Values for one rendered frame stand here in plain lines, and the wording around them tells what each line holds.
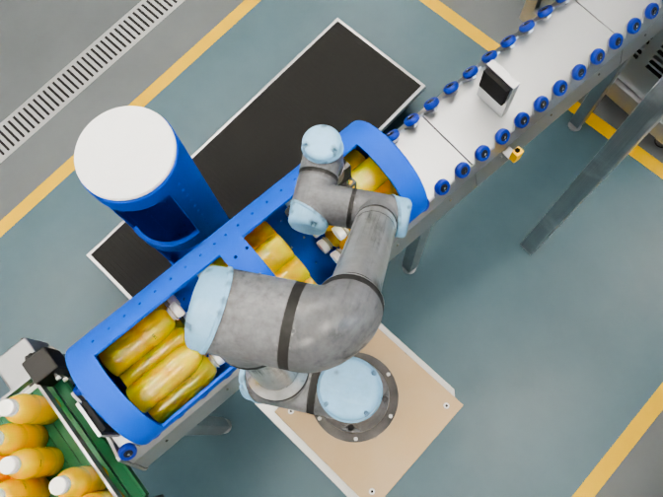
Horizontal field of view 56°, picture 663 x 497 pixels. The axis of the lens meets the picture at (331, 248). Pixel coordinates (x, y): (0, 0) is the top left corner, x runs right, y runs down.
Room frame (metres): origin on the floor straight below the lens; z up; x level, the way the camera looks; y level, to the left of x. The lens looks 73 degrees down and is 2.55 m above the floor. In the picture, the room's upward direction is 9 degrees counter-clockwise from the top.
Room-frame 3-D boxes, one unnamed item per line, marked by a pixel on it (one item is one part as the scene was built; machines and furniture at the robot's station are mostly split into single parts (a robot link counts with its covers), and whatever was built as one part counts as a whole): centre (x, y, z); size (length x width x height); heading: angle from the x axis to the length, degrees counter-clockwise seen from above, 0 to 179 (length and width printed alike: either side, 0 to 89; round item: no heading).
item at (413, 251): (0.62, -0.31, 0.31); 0.06 x 0.06 x 0.63; 32
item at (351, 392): (0.08, 0.01, 1.33); 0.13 x 0.12 x 0.14; 69
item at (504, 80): (0.83, -0.51, 1.00); 0.10 x 0.04 x 0.15; 32
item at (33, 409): (0.18, 0.80, 1.00); 0.07 x 0.07 x 0.19
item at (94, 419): (0.13, 0.62, 0.99); 0.10 x 0.02 x 0.12; 32
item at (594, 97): (1.13, -1.14, 0.31); 0.06 x 0.06 x 0.63; 32
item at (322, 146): (0.51, -0.01, 1.46); 0.09 x 0.08 x 0.11; 159
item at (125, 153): (0.81, 0.51, 1.03); 0.28 x 0.28 x 0.01
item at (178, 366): (0.20, 0.42, 1.11); 0.19 x 0.07 x 0.07; 122
